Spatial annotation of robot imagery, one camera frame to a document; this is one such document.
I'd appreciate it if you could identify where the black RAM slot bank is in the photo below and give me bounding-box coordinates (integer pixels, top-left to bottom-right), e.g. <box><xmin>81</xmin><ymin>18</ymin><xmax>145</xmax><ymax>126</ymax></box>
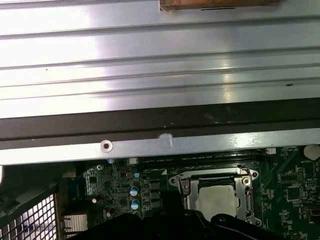
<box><xmin>138</xmin><ymin>149</ymin><xmax>266</xmax><ymax>165</ymax></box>

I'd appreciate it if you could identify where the black open PC case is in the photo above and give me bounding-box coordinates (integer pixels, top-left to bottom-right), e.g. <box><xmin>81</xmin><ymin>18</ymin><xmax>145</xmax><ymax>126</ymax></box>
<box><xmin>0</xmin><ymin>101</ymin><xmax>320</xmax><ymax>240</ymax></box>

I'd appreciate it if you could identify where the CPU socket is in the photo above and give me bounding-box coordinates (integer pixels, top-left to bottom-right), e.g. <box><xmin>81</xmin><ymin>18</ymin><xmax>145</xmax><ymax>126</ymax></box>
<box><xmin>168</xmin><ymin>167</ymin><xmax>260</xmax><ymax>225</ymax></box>

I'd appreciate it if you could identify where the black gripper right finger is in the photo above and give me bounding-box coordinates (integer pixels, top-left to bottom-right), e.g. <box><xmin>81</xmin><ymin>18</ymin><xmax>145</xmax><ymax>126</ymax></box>
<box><xmin>172</xmin><ymin>191</ymin><xmax>320</xmax><ymax>240</ymax></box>

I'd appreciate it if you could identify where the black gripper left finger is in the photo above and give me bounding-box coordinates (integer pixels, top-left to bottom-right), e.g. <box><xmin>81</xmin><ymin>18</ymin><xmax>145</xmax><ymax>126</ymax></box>
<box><xmin>67</xmin><ymin>191</ymin><xmax>173</xmax><ymax>240</ymax></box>

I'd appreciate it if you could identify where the silver CPU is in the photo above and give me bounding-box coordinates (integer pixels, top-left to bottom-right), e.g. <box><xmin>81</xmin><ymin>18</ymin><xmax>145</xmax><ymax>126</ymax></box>
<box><xmin>198</xmin><ymin>184</ymin><xmax>239</xmax><ymax>218</ymax></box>

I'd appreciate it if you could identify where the round coin cell battery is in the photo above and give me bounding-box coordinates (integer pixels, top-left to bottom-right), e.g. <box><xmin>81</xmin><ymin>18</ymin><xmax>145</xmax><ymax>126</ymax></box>
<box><xmin>303</xmin><ymin>144</ymin><xmax>320</xmax><ymax>161</ymax></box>

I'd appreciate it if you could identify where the green motherboard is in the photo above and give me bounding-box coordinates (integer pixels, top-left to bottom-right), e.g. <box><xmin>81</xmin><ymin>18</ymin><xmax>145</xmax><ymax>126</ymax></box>
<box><xmin>58</xmin><ymin>147</ymin><xmax>320</xmax><ymax>240</ymax></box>

